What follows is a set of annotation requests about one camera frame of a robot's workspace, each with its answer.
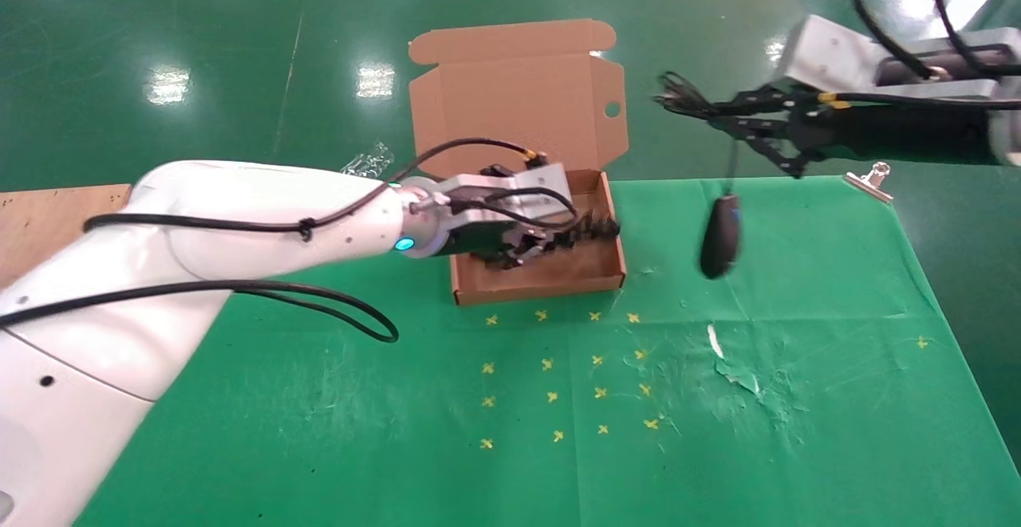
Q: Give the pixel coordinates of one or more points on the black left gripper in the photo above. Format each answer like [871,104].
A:
[478,241]

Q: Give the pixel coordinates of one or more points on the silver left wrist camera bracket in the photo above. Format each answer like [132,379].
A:
[542,180]

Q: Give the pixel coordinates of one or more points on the open brown cardboard box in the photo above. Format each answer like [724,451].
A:
[510,88]

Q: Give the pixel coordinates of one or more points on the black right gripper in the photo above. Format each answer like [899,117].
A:
[909,132]

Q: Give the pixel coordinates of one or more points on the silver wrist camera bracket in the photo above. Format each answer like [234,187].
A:
[542,180]
[821,53]

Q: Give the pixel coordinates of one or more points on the brown wooden board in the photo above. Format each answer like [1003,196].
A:
[48,224]

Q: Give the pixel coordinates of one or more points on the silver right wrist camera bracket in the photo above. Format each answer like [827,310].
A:
[821,53]

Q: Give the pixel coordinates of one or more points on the clear plastic bag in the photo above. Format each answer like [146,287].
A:
[371,162]

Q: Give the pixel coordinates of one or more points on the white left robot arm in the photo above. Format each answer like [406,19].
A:
[239,192]

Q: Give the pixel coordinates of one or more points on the green tablecloth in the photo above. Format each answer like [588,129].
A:
[399,431]

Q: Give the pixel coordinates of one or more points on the silver metal binder clamp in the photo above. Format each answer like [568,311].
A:
[869,184]

